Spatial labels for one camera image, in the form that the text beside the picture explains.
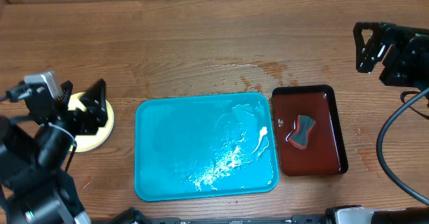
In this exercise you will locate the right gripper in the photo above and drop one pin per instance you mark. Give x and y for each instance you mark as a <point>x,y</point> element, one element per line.
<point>389,49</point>

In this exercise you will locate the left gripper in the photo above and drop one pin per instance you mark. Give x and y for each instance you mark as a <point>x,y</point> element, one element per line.
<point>97,117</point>

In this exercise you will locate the yellow plate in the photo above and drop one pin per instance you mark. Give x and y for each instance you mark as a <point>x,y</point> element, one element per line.
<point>89,142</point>

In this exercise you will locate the red and black sponge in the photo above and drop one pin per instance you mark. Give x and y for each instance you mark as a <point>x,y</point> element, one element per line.
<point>299,136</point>

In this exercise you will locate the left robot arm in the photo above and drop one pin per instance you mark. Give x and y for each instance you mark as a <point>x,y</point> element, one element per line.
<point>37,149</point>

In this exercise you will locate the dark red tray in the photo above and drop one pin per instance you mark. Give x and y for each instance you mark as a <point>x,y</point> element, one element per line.
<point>325,153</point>

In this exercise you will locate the blue plastic tray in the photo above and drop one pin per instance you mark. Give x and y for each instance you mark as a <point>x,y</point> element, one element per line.
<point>204,146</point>

